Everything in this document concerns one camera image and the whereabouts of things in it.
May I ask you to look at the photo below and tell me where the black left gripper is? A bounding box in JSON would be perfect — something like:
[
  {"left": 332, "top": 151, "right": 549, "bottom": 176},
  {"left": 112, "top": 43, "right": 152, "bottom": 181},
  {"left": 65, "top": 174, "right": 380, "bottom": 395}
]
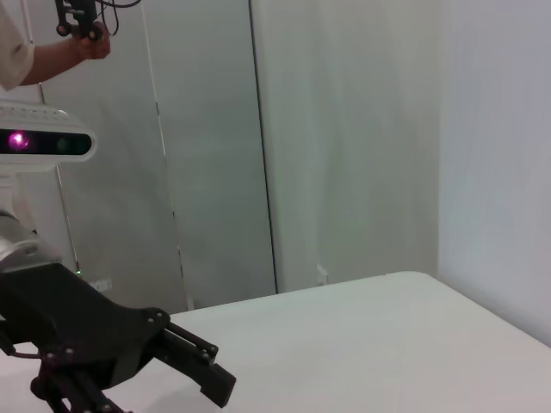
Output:
[{"left": 0, "top": 262, "right": 172, "bottom": 413}]

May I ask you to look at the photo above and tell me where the black teleoperation controller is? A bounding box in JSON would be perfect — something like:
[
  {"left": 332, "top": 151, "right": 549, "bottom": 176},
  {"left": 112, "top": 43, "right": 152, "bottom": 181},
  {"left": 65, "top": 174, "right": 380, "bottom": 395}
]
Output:
[{"left": 54, "top": 0, "right": 109, "bottom": 45}]

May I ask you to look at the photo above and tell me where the person's bare forearm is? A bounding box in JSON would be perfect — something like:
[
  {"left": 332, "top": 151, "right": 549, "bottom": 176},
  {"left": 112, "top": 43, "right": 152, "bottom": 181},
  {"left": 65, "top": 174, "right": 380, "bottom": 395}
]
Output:
[{"left": 18, "top": 36, "right": 85, "bottom": 88}]

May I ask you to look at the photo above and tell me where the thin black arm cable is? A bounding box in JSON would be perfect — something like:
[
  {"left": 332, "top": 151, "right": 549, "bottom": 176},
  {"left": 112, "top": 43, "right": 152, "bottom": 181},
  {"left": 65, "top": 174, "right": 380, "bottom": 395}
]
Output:
[{"left": 0, "top": 330, "right": 42, "bottom": 360}]

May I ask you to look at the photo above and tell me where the white shirt sleeve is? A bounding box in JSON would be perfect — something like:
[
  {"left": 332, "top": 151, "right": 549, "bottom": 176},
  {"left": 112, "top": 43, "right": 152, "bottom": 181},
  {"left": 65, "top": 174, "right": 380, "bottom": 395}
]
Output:
[{"left": 0, "top": 0, "right": 37, "bottom": 92}]

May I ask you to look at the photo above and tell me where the person's bare hand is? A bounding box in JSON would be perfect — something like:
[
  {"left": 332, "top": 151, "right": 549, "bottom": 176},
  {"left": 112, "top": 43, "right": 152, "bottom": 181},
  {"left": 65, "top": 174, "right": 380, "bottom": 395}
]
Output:
[{"left": 77, "top": 22, "right": 113, "bottom": 62}]

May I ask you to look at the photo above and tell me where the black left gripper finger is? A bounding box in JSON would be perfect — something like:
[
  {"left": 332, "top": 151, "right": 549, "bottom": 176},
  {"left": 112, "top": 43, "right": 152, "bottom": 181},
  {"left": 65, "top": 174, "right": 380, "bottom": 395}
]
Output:
[{"left": 153, "top": 321, "right": 238, "bottom": 410}]

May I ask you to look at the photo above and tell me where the silver head depth camera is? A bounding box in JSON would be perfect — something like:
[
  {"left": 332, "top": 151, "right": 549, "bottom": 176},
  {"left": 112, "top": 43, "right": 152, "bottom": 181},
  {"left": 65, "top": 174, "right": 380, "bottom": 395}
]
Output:
[{"left": 0, "top": 100, "right": 99, "bottom": 175}]

